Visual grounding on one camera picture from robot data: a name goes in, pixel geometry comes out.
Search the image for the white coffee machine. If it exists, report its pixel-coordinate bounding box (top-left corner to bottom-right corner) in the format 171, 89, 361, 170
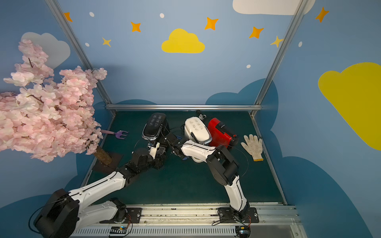
181, 117, 215, 163

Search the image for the black coffee machine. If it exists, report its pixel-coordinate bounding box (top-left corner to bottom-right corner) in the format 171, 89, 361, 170
142, 113, 170, 143

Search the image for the red coffee machine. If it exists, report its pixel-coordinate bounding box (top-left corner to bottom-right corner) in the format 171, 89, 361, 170
207, 118, 239, 148

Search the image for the blue grey cleaning cloth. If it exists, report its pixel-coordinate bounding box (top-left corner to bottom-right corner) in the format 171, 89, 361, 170
176, 135, 188, 161

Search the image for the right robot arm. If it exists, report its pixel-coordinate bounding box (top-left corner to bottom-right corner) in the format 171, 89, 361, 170
164, 133, 250, 218

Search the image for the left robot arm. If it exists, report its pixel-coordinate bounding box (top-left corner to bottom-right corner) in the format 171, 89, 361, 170
29, 148, 166, 238

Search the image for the purple toy fork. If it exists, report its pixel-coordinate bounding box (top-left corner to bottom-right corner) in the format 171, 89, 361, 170
101, 130, 129, 139

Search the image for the white knit glove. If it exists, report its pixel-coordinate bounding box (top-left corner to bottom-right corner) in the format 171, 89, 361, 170
241, 134, 264, 162

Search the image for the pink cherry blossom tree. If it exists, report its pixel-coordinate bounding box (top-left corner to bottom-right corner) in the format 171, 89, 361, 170
1, 40, 107, 163

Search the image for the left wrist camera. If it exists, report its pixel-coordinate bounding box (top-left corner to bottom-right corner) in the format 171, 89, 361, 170
148, 141, 160, 160

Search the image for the horizontal aluminium frame bar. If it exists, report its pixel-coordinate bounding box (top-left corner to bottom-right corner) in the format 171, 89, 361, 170
106, 104, 262, 111

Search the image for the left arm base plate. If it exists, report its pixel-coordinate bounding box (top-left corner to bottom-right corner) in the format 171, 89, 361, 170
99, 207, 142, 224

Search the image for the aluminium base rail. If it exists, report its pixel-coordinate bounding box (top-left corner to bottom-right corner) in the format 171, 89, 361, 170
69, 203, 307, 238

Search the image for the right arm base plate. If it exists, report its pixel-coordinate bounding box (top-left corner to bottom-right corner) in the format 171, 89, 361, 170
217, 207, 260, 224

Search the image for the left aluminium frame post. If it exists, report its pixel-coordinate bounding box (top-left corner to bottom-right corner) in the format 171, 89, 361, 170
45, 0, 113, 105

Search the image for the aluminium frame post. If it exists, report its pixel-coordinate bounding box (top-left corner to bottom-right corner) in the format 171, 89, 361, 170
250, 0, 315, 119
45, 0, 113, 105

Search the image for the right aluminium frame post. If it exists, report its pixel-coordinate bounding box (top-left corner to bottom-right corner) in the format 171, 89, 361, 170
250, 0, 315, 119

